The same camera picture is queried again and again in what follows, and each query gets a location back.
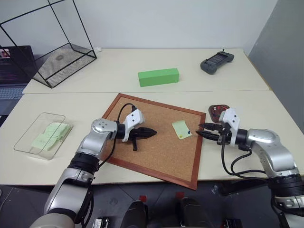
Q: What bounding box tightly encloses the dark red pushpin tray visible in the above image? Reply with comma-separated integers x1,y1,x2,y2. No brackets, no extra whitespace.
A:
208,104,230,124

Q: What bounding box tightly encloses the wood-framed cork board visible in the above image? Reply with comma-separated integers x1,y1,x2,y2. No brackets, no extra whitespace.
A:
101,93,207,190

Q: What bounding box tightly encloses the stack of green notes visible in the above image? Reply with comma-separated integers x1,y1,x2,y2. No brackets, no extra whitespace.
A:
30,122,72,152

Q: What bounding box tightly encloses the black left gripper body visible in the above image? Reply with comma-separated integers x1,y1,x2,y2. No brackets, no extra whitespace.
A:
128,128,143,152

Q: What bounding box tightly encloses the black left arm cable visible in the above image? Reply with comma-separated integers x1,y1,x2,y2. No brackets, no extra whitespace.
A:
76,103,137,225

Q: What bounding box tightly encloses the green rectangular block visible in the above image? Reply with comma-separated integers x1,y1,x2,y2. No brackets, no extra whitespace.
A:
137,68,180,88

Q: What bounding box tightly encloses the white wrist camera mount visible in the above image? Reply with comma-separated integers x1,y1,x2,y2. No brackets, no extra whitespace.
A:
122,109,145,143
218,108,240,145

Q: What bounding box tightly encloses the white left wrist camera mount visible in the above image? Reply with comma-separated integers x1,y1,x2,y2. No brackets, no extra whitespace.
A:
122,109,145,143

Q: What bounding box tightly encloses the gray handheld remote controller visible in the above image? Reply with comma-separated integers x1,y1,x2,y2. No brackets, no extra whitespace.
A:
200,49,235,75

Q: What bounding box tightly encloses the dark laptop computer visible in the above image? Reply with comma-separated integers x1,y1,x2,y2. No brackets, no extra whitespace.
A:
0,45,40,116

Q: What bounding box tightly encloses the clear plastic box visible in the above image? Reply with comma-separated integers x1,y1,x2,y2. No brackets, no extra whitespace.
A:
13,113,73,162

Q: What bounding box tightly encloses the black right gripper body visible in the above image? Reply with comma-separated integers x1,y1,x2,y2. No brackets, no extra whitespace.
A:
217,123,232,145

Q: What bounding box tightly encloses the dark rounded shape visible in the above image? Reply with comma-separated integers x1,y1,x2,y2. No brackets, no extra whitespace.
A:
177,198,207,228
123,200,149,228

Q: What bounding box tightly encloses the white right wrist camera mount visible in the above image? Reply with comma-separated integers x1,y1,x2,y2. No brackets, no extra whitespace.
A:
218,108,240,145

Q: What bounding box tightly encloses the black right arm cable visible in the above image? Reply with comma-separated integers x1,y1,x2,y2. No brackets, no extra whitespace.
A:
220,137,270,181

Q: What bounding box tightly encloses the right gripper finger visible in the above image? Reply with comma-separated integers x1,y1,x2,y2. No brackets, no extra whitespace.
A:
199,123,224,131
196,131,222,143

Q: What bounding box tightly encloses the black wire mesh rack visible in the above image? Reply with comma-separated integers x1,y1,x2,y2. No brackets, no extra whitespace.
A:
0,0,97,89

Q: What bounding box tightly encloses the green sticky note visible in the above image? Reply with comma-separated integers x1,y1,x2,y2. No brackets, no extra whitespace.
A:
171,120,192,140

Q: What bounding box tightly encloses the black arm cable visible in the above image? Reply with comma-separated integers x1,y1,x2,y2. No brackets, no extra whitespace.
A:
220,137,270,181
76,103,137,225

